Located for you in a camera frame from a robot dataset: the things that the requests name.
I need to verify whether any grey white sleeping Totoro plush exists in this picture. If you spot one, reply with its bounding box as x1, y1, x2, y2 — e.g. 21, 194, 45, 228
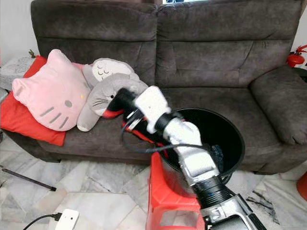
82, 57, 137, 89

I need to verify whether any red plastic stool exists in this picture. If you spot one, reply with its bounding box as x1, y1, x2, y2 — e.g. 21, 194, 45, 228
146, 152, 209, 230

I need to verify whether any black plastic bucket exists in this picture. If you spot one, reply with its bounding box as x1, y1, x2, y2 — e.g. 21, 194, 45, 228
165, 108, 246, 185

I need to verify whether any pink cat face pillow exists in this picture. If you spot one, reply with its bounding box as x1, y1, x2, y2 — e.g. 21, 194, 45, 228
12, 49, 92, 132

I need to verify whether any dark grey fabric sofa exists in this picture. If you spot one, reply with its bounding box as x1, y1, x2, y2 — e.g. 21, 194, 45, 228
7, 0, 307, 175

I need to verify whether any red cushion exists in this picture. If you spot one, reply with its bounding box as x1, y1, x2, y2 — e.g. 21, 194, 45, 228
0, 55, 68, 147

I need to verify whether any lace covered side table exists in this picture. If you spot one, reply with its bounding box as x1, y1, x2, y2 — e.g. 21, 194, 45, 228
0, 57, 36, 92

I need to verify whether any red fire extinguisher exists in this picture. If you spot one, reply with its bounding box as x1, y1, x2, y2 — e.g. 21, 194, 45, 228
286, 44, 307, 69

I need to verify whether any red round container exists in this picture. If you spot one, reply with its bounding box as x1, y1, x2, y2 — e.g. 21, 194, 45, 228
296, 172, 307, 202

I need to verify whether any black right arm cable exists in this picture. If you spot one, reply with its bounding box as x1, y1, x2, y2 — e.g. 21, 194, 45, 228
121, 120, 209, 155

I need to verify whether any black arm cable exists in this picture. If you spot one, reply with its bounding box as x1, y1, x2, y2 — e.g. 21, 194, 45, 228
121, 120, 209, 155
23, 213, 62, 230

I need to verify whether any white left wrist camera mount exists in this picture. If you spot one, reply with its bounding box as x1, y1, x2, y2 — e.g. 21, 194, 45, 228
54, 208, 80, 230

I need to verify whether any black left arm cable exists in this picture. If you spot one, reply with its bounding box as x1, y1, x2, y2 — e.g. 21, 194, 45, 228
23, 213, 62, 230

